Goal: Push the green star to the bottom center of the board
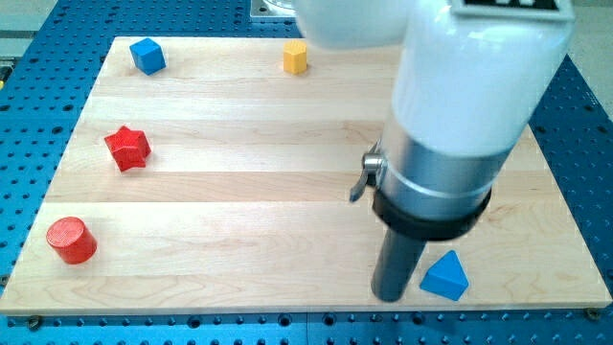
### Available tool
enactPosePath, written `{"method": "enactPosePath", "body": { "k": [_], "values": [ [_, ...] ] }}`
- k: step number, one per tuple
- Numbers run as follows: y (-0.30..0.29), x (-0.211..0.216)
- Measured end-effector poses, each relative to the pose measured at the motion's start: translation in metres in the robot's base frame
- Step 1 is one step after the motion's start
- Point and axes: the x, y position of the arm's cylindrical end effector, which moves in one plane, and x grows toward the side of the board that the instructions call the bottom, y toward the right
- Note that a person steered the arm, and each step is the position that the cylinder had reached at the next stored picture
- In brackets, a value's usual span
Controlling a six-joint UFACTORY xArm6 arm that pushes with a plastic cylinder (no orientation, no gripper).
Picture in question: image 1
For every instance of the yellow hexagon block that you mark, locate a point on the yellow hexagon block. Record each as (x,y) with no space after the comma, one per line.
(295,57)

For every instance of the blue triangle block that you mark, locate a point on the blue triangle block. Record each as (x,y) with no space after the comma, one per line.
(446,277)

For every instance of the blue cube block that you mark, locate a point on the blue cube block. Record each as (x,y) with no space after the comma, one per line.
(148,56)

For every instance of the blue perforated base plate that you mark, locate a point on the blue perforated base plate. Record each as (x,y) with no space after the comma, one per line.
(56,49)

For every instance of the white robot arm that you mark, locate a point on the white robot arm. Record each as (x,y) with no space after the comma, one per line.
(470,76)

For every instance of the red cylinder block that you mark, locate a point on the red cylinder block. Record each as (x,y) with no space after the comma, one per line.
(72,240)

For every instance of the wooden board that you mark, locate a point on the wooden board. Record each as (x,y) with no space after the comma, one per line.
(244,202)

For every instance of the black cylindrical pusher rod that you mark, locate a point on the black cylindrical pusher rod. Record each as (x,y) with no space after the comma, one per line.
(396,262)

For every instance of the red star block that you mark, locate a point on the red star block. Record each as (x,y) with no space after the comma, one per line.
(129,148)

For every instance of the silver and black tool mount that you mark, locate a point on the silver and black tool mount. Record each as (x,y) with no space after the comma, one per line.
(425,193)

